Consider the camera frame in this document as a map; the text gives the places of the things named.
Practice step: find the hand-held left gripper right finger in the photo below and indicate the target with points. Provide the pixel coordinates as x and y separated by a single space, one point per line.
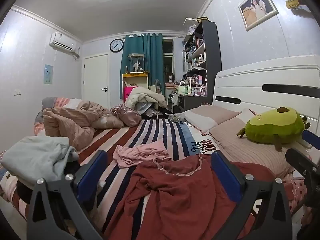
225 175

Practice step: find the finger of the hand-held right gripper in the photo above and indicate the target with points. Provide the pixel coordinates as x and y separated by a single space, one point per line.
300 160
311 138

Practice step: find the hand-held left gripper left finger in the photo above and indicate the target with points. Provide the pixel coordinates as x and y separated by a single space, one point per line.
91 173

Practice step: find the red garment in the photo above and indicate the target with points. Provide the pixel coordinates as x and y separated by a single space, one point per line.
175 200

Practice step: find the pink ribbed pillow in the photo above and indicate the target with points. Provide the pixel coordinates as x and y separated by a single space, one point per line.
250 150

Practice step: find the green avocado plush toy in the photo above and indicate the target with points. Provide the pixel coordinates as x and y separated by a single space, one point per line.
273 127

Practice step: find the small pink garment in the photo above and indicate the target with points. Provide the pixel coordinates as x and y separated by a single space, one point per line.
140 155

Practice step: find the pink quilt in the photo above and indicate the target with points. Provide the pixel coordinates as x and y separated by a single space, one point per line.
70 122

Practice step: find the light grey garment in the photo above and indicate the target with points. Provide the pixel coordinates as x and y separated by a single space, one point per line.
35 157

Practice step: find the pink and white pillow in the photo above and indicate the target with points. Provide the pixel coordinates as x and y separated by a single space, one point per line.
207 117

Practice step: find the white bed headboard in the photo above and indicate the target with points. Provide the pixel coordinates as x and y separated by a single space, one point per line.
270 87

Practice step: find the pink satin bag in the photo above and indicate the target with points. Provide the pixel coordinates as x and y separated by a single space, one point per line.
126 116

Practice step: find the striped bed sheet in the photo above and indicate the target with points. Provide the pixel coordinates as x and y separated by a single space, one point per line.
155 135

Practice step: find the clear plastic bag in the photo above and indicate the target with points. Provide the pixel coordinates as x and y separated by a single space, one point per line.
175 117

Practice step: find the dark desk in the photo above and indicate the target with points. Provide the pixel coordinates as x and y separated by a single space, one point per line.
192 102

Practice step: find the bright pink bag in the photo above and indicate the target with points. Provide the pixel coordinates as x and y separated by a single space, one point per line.
128 92

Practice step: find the beige clothing pile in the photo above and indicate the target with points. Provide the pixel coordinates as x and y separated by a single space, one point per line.
145 98

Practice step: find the white door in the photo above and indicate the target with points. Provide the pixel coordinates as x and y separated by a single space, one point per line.
96 80

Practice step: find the yellow cabinet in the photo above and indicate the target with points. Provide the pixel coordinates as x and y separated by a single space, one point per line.
135 76

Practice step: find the mannequin head with wig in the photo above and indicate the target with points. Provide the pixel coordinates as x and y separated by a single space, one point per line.
170 78

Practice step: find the glass display case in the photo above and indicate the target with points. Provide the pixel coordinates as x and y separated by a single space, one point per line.
136 63

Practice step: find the black bookshelf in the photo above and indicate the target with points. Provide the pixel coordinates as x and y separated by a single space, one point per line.
202 52

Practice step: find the window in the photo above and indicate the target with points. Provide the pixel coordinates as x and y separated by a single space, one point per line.
168 57

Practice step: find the teal curtain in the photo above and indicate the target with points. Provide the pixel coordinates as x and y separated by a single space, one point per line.
140 52

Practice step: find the white air conditioner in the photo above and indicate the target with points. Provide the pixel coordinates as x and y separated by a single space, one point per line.
63 42

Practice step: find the yellow guitar headstock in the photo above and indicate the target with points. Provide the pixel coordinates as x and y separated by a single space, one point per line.
293 3

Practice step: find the framed portrait photo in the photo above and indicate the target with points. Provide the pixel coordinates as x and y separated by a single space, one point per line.
258 8

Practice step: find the small wall poster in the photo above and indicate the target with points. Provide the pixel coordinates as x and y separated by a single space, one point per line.
48 74

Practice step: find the round wall clock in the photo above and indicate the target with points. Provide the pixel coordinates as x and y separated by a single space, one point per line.
116 45

